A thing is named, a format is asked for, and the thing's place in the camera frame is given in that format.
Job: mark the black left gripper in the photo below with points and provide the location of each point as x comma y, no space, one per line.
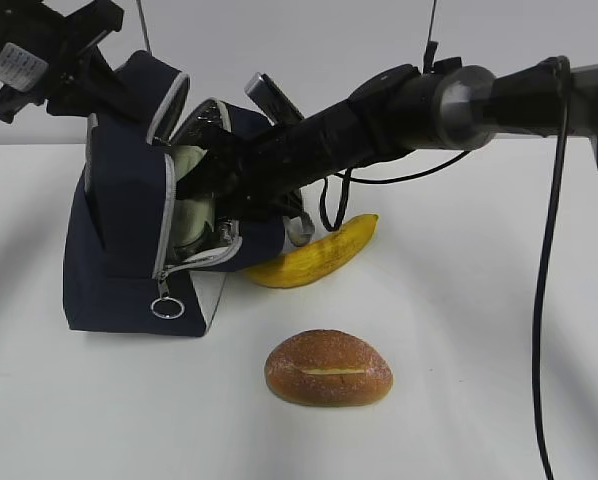
50,59

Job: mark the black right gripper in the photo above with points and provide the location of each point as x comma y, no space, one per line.
248,177

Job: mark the green lid glass container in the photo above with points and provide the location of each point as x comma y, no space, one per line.
193,227

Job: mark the yellow banana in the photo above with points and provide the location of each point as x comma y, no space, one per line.
318,259

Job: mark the navy insulated lunch bag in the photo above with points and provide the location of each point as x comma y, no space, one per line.
119,271

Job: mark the brown bread roll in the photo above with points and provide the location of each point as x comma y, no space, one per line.
327,368

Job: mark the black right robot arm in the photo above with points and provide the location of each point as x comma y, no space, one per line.
451,106

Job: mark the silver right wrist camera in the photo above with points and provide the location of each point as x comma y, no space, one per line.
272,101

